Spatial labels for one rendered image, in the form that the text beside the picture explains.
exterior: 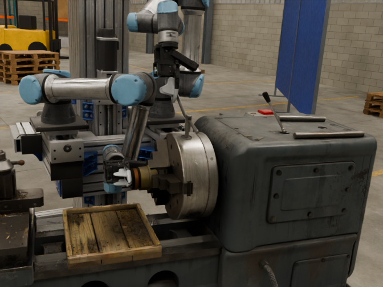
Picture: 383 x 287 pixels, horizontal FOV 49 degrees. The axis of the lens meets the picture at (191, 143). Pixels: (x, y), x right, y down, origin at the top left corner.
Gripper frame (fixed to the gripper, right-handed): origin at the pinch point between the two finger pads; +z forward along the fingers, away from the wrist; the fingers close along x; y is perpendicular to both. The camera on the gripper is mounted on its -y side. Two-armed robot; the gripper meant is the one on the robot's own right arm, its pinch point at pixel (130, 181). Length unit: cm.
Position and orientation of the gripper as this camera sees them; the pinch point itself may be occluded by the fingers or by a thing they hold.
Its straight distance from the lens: 145.2
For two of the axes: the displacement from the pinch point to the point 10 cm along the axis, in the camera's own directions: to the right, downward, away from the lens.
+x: 0.5, -9.6, -2.8
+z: 3.1, 2.8, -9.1
